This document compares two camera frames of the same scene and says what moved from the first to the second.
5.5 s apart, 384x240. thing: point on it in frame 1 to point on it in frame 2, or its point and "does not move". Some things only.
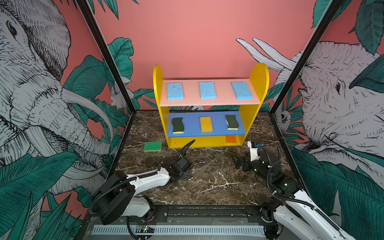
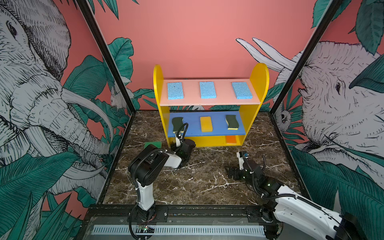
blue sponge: [207, 90] does not move
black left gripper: [186, 176] to [184, 139]
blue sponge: [175, 91] does not move
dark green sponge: [178, 125] does not move
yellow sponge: [206, 125] does not move
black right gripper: [247, 161] to [236, 177]
